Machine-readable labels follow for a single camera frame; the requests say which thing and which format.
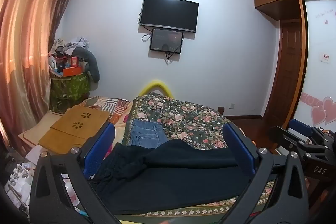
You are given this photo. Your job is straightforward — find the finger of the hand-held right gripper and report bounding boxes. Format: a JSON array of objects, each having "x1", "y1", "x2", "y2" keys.
[
  {"x1": 289, "y1": 119, "x2": 319, "y2": 139},
  {"x1": 268, "y1": 126, "x2": 309, "y2": 157}
]

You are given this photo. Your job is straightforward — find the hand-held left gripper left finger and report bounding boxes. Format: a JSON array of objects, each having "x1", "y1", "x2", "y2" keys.
[{"x1": 29, "y1": 123, "x2": 118, "y2": 224}]

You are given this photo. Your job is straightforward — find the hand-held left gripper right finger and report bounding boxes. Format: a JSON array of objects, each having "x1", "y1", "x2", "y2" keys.
[{"x1": 220, "y1": 123, "x2": 310, "y2": 224}]

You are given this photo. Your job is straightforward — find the black pants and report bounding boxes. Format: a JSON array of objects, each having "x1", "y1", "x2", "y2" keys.
[{"x1": 89, "y1": 139, "x2": 252, "y2": 215}]

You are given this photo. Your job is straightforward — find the wooden lap desk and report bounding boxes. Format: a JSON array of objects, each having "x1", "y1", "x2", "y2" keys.
[{"x1": 38, "y1": 105, "x2": 111, "y2": 155}]

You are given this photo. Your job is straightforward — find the colourful printed blanket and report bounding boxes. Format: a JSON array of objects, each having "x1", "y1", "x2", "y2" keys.
[{"x1": 79, "y1": 96, "x2": 132, "y2": 135}]

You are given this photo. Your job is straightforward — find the blue denim jeans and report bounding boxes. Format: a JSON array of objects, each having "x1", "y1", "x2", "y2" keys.
[{"x1": 127, "y1": 119, "x2": 168, "y2": 149}]

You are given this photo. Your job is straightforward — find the floral green bedspread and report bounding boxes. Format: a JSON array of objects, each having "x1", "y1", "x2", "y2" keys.
[{"x1": 123, "y1": 91, "x2": 279, "y2": 217}]

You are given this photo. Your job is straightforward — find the brown wooden door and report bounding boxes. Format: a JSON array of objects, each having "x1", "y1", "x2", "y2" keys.
[{"x1": 264, "y1": 18, "x2": 307, "y2": 125}]

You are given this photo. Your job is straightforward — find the green leaf-print storage bag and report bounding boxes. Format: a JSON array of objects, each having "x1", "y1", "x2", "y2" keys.
[{"x1": 50, "y1": 73, "x2": 91, "y2": 113}]

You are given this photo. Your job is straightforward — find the beige mat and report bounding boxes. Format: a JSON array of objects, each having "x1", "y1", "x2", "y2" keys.
[{"x1": 18, "y1": 111, "x2": 63, "y2": 146}]

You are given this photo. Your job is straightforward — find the orange box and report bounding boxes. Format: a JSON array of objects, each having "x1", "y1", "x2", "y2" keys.
[{"x1": 63, "y1": 67, "x2": 83, "y2": 77}]

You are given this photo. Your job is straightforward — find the pile of white packets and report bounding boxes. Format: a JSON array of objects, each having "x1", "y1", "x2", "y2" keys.
[{"x1": 5, "y1": 145, "x2": 79, "y2": 214}]

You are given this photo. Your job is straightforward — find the pile of clothes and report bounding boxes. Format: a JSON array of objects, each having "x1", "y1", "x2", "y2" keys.
[{"x1": 49, "y1": 35, "x2": 91, "y2": 75}]

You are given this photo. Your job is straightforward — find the striped orange curtain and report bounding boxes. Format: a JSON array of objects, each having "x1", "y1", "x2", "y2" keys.
[{"x1": 0, "y1": 0, "x2": 84, "y2": 151}]

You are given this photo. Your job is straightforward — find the small black wall monitor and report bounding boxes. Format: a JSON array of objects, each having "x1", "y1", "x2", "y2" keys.
[{"x1": 150, "y1": 28, "x2": 183, "y2": 54}]

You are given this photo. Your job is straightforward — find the black wall television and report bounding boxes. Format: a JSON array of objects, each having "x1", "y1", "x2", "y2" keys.
[{"x1": 140, "y1": 0, "x2": 199, "y2": 33}]

